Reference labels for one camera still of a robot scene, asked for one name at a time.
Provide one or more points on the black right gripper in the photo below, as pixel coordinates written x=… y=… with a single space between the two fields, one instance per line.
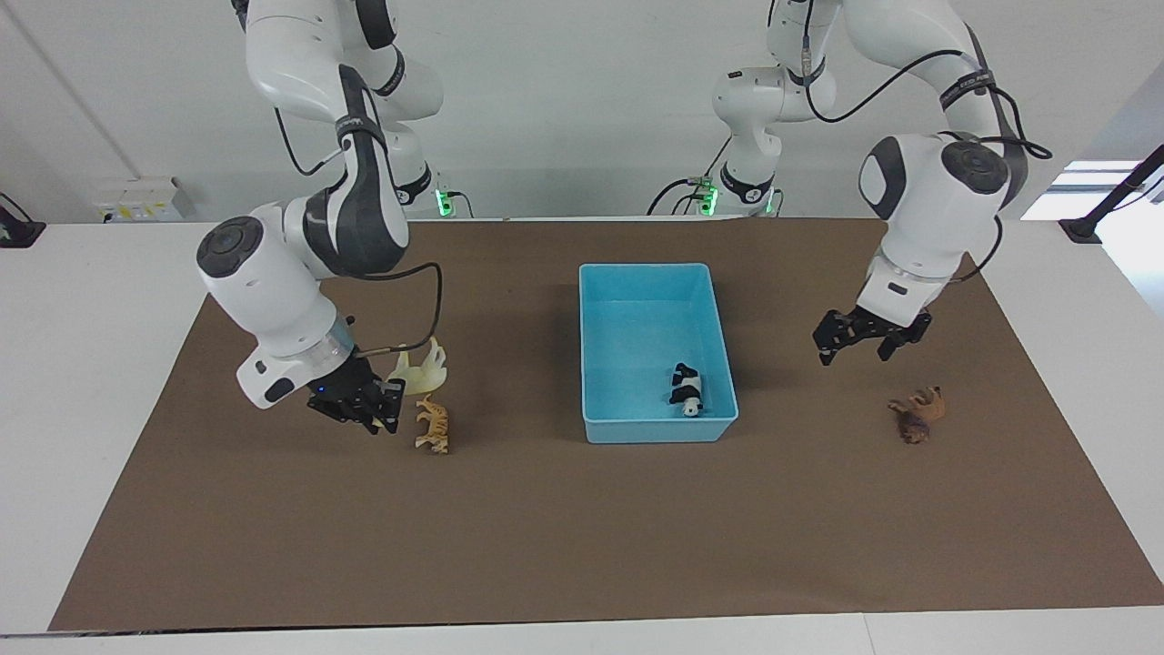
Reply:
x=346 y=389

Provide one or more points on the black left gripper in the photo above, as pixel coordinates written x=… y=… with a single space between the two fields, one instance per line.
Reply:
x=878 y=326

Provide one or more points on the orange striped tiger toy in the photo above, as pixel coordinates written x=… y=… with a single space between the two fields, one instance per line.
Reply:
x=435 y=426

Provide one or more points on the cream llama toy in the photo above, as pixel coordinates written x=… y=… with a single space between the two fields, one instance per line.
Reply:
x=423 y=371

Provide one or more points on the brown lion toy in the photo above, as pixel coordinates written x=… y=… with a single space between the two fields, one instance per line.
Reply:
x=918 y=417

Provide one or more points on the black and white panda toy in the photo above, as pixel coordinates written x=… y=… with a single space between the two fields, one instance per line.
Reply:
x=687 y=389

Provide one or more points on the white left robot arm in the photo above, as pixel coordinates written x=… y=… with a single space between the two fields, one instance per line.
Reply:
x=918 y=191

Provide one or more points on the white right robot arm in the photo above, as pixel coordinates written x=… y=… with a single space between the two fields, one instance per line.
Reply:
x=273 y=291

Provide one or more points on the light blue plastic storage box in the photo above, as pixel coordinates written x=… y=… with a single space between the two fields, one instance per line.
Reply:
x=637 y=318

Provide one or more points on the brown table mat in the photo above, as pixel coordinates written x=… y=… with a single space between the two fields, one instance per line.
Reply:
x=546 y=528

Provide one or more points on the black clamp stand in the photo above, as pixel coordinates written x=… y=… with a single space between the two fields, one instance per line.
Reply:
x=1082 y=227

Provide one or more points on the white wall socket box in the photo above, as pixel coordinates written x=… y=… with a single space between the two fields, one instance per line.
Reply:
x=145 y=200

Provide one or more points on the black clamp mount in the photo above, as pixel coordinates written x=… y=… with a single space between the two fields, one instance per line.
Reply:
x=18 y=232

